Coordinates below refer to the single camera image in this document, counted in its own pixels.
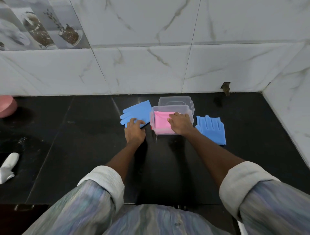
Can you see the transparent box lid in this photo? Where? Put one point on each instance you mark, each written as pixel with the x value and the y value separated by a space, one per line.
pixel 176 100

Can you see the person's left hand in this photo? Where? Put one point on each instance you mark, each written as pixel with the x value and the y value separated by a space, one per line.
pixel 134 133

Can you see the person's right hand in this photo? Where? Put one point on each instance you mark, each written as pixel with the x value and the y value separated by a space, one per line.
pixel 181 123

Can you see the blue streaked shirt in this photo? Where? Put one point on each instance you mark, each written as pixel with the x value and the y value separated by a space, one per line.
pixel 164 220

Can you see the pink bowl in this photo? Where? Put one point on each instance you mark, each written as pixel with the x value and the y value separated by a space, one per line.
pixel 6 106

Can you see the blue rubber glove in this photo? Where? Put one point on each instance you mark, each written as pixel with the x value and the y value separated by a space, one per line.
pixel 140 111
pixel 212 129

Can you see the white squeezed tube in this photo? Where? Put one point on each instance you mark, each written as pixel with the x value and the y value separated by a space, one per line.
pixel 8 167

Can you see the person's right forearm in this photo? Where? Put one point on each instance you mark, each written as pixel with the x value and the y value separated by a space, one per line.
pixel 215 157

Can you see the person's left forearm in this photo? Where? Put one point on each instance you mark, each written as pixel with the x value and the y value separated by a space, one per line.
pixel 126 162

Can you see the transparent plastic box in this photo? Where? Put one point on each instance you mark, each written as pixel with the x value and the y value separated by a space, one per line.
pixel 152 118

